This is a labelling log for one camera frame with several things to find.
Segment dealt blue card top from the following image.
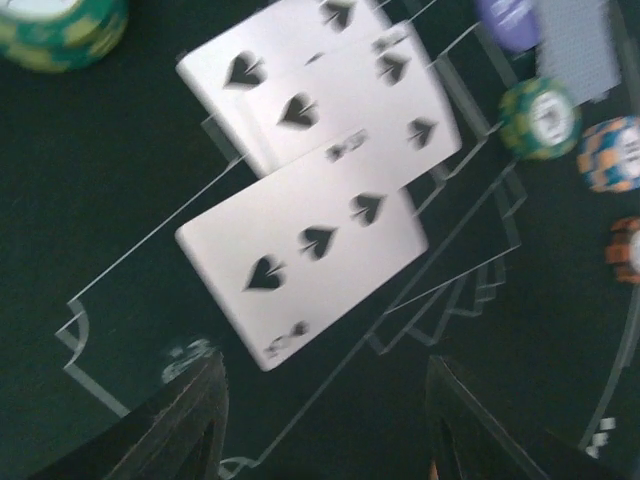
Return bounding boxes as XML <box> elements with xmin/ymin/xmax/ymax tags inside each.
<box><xmin>535</xmin><ymin>0</ymin><xmax>621</xmax><ymax>105</ymax></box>

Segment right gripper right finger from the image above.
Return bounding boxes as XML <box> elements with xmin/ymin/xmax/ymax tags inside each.
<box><xmin>425</xmin><ymin>356</ymin><xmax>624</xmax><ymax>479</ymax></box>

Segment face up spade card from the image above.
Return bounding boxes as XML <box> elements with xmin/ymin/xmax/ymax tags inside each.
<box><xmin>238</xmin><ymin>21</ymin><xmax>461</xmax><ymax>181</ymax></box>
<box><xmin>176</xmin><ymin>1</ymin><xmax>391</xmax><ymax>177</ymax></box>

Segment red chip mat top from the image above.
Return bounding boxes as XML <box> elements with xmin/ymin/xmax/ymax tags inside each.
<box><xmin>604</xmin><ymin>216</ymin><xmax>639</xmax><ymax>284</ymax></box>

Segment round black poker mat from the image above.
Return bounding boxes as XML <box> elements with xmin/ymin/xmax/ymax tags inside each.
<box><xmin>1</xmin><ymin>1</ymin><xmax>639</xmax><ymax>479</ymax></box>

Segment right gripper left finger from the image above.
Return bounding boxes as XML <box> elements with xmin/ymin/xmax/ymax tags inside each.
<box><xmin>30</xmin><ymin>352</ymin><xmax>229</xmax><ymax>480</ymax></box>

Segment purple round blind button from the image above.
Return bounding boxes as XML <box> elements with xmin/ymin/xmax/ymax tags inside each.
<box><xmin>474</xmin><ymin>0</ymin><xmax>541</xmax><ymax>53</ymax></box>

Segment green chip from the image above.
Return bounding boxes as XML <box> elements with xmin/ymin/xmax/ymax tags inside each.
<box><xmin>498</xmin><ymin>77</ymin><xmax>581</xmax><ymax>160</ymax></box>
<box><xmin>1</xmin><ymin>0</ymin><xmax>129</xmax><ymax>73</ymax></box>

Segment face up three spades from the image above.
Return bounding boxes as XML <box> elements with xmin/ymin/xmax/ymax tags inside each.
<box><xmin>176</xmin><ymin>147</ymin><xmax>428</xmax><ymax>371</ymax></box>

